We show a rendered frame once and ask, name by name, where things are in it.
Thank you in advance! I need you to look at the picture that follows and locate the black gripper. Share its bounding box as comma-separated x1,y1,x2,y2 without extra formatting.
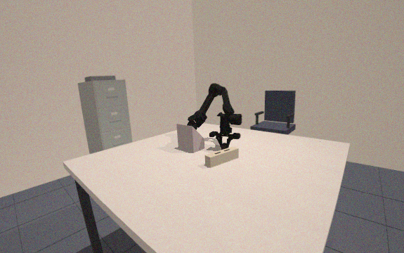
209,124,241,148

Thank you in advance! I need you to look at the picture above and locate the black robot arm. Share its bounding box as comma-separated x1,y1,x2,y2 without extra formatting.
187,83,242,130

